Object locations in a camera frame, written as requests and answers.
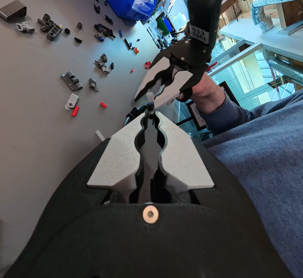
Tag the dark grey lego axle connector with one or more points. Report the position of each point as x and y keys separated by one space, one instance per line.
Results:
x=104 y=58

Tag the dark grey L-shaped lego beam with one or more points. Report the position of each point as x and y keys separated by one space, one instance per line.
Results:
x=51 y=38

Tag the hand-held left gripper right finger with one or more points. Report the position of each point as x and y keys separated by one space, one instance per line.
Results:
x=187 y=161

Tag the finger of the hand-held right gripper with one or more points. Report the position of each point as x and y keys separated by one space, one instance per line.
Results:
x=153 y=69
x=177 y=86

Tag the small blue storage bin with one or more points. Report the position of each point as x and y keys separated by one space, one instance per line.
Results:
x=168 y=25

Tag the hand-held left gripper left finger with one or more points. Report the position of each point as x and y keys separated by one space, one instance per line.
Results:
x=116 y=161

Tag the metal duct elbow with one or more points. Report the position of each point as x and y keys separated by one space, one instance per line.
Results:
x=262 y=19

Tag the dark grey curved lego panel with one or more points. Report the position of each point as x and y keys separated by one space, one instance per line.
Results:
x=13 y=10

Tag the light grey double-hole lego connector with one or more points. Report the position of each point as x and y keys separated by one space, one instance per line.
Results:
x=150 y=97

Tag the person's blue sweater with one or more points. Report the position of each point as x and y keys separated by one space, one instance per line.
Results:
x=260 y=188

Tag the light grey lego pin connector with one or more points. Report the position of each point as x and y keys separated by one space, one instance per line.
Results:
x=72 y=101

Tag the dark grey lego bush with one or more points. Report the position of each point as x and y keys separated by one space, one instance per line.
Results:
x=79 y=26

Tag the person's right forearm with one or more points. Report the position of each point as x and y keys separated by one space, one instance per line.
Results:
x=232 y=119

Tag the red lego pin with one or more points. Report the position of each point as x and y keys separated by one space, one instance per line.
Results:
x=103 y=105
x=75 y=111

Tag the black small lego tile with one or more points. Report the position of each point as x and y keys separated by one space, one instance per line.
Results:
x=78 y=40

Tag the dark grey lego hinge assembly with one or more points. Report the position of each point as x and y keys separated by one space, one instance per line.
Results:
x=150 y=112

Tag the wall vent grille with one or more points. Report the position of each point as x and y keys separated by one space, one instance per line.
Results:
x=291 y=28

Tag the dark grey angled lego connector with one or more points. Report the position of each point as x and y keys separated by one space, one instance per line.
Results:
x=46 y=23

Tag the light grey lego axle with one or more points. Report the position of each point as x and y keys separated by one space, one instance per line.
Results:
x=99 y=134

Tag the scatter of black lego pieces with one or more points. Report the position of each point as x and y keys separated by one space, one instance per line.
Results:
x=100 y=27

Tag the person's right hand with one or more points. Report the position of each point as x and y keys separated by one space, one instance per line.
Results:
x=208 y=97

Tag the green storage bin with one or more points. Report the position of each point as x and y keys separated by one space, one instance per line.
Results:
x=161 y=23

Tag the framed marker tag card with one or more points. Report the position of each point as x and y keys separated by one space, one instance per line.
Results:
x=198 y=116

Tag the dark grey double-pin lego connector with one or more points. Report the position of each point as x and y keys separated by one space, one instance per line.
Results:
x=71 y=81

